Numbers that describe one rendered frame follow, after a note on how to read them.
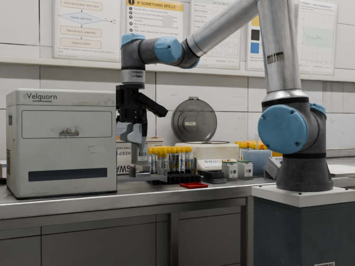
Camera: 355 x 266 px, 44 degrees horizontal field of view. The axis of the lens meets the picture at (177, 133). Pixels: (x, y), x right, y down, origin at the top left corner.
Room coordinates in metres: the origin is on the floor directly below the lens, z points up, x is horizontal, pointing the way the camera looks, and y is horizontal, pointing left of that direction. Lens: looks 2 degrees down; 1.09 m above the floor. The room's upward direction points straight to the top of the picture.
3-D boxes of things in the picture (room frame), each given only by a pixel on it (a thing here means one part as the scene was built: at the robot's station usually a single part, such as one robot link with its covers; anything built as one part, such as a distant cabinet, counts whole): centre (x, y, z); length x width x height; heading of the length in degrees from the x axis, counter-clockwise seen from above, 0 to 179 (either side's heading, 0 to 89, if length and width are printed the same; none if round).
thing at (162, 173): (1.37, 0.14, 0.92); 0.21 x 0.07 x 0.05; 117
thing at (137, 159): (1.38, 0.12, 0.98); 0.05 x 0.04 x 0.06; 27
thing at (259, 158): (1.69, -0.30, 0.92); 0.10 x 0.07 x 0.10; 111
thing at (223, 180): (1.53, -0.13, 0.89); 0.09 x 0.05 x 0.04; 27
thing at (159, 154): (1.52, 0.01, 0.93); 0.17 x 0.09 x 0.11; 105
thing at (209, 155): (1.87, -0.13, 0.94); 0.30 x 0.24 x 0.12; 18
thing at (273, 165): (1.59, -0.36, 0.92); 0.13 x 0.07 x 0.08; 27
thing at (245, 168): (1.61, -0.24, 0.91); 0.05 x 0.04 x 0.07; 27
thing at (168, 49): (1.33, 0.04, 1.30); 0.11 x 0.11 x 0.08; 58
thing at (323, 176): (1.22, -0.35, 0.95); 0.15 x 0.15 x 0.10
